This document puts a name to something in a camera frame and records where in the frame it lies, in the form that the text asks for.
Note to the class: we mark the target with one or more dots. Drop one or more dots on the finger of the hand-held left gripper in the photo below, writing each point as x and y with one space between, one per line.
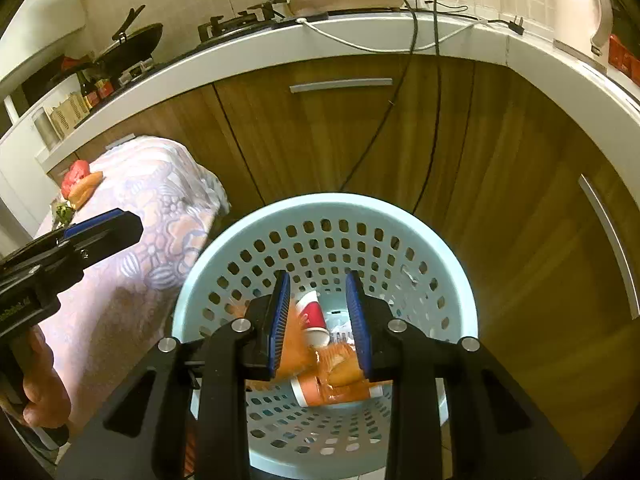
110 235

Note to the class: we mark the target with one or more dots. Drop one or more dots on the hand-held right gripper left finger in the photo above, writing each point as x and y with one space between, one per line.
280 325

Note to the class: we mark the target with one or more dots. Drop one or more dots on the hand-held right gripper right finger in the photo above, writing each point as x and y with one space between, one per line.
357 320

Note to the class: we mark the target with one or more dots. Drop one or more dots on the orange snack packet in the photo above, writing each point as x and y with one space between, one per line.
295 355

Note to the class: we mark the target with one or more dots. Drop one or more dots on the red and white paper cup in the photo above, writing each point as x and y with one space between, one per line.
312 315

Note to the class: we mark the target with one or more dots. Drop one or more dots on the orange paper cup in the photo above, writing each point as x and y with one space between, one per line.
310 392

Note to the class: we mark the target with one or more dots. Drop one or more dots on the light blue waste basket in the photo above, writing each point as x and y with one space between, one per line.
325 210

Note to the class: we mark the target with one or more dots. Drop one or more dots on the person's left hand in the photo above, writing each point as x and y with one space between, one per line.
42 385

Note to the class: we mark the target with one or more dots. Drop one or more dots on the floral tablecloth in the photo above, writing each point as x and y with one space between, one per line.
150 240

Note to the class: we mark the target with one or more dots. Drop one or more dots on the yellow bread piece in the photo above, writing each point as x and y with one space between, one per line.
87 189

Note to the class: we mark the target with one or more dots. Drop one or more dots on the green vegetable scraps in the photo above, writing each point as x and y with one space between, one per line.
62 212

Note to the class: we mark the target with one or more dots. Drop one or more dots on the red plastic bag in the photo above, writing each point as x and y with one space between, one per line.
77 172

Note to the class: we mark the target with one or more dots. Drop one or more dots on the steel tumbler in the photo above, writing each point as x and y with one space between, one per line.
44 127

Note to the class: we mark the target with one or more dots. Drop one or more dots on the yellow chopstick basket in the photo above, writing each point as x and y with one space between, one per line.
67 115

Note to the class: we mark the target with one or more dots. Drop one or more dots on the black wok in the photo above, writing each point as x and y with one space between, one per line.
135 45

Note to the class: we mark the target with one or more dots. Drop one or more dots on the black wok lid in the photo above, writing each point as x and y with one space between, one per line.
127 22

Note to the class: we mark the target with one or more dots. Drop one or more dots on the black gas stove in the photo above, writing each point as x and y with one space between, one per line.
235 22

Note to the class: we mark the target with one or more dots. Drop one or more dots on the red box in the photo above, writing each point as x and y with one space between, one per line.
622 55

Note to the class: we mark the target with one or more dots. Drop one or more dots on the white electric kettle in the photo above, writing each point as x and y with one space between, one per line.
575 5

